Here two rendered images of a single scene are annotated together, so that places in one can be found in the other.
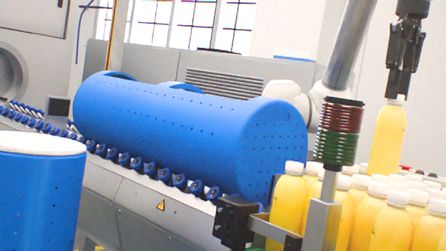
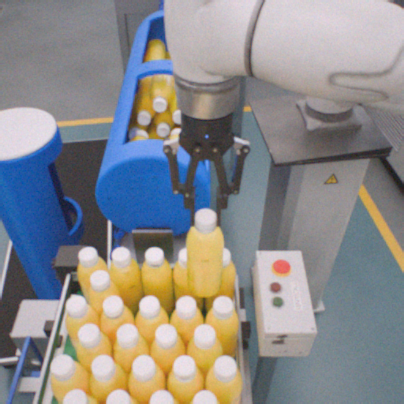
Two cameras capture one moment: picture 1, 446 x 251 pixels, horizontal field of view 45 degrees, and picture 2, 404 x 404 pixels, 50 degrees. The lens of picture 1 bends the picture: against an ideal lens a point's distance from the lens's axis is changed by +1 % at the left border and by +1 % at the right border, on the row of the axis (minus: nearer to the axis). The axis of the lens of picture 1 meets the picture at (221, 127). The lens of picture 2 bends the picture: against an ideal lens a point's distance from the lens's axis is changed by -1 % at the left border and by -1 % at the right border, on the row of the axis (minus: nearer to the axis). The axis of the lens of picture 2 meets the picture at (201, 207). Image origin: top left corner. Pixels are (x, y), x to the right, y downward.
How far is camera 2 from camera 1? 1.32 m
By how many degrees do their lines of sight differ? 55
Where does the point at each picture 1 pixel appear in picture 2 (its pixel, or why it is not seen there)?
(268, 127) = (134, 181)
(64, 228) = (34, 202)
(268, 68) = not seen: outside the picture
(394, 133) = (192, 259)
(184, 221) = not seen: hidden behind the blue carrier
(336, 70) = not seen: hidden behind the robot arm
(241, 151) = (104, 200)
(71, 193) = (30, 181)
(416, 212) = (92, 381)
